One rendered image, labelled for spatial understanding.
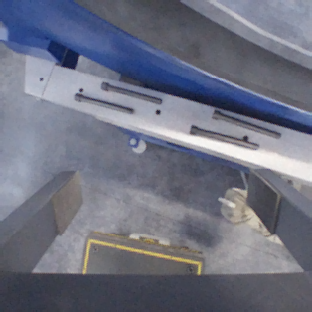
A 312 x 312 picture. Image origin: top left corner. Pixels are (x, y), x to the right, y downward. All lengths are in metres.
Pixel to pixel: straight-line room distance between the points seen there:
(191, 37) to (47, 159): 1.59
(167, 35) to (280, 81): 0.30
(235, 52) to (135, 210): 1.29
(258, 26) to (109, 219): 1.51
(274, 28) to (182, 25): 0.20
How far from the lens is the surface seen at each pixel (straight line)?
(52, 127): 1.96
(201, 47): 0.57
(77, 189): 0.16
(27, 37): 0.98
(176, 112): 0.76
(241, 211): 0.74
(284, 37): 0.46
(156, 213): 1.61
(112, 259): 1.40
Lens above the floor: 1.58
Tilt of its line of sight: 79 degrees down
